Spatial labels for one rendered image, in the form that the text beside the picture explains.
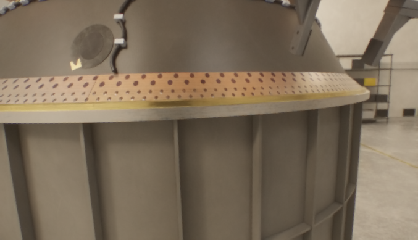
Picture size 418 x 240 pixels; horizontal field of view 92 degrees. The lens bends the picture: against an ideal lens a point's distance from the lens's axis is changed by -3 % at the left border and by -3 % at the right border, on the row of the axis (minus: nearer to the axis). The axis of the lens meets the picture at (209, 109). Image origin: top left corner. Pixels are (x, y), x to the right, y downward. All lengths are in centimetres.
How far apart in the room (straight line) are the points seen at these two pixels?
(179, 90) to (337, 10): 707
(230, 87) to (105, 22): 37
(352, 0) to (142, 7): 728
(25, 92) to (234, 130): 49
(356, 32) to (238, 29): 700
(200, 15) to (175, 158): 39
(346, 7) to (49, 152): 744
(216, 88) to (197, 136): 12
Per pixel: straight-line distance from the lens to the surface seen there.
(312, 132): 65
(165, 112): 43
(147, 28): 60
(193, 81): 49
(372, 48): 44
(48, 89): 59
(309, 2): 36
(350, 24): 750
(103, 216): 60
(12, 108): 60
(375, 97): 722
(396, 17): 43
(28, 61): 71
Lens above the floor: 121
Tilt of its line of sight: 7 degrees down
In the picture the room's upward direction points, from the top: 1 degrees counter-clockwise
